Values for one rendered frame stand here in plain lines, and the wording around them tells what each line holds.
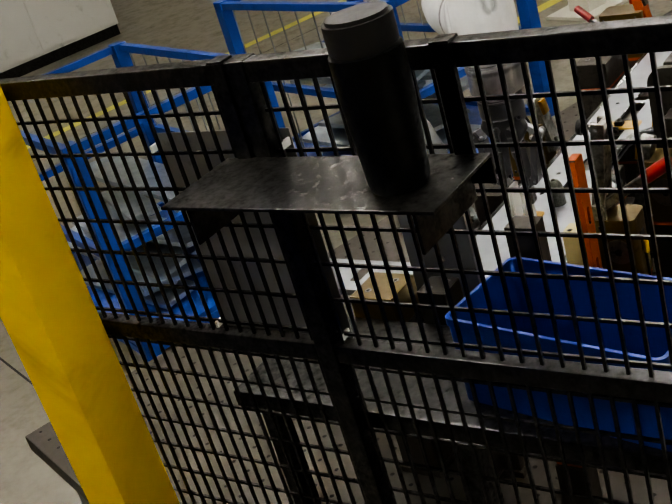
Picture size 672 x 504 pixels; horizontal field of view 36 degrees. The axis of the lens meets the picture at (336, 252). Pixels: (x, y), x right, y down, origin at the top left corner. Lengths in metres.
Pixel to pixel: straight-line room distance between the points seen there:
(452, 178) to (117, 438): 0.83
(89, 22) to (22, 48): 0.68
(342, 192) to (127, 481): 0.79
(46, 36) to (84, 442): 8.32
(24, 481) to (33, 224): 2.19
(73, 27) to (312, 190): 8.91
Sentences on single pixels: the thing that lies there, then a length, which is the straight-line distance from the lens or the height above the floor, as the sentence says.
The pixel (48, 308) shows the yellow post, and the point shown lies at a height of 1.24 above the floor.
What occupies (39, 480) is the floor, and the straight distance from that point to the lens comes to 3.63.
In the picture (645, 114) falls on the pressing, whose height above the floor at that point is 1.00.
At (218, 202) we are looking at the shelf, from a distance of 1.16.
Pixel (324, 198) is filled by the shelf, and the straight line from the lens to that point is 1.08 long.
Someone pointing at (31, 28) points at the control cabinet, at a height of 0.35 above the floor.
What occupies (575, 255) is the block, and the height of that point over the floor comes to 1.02.
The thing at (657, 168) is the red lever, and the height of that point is 1.13.
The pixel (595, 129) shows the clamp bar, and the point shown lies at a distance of 1.68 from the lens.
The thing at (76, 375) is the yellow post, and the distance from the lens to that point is 1.62.
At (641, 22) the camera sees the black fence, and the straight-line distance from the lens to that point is 0.99.
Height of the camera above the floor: 1.84
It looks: 25 degrees down
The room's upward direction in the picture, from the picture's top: 17 degrees counter-clockwise
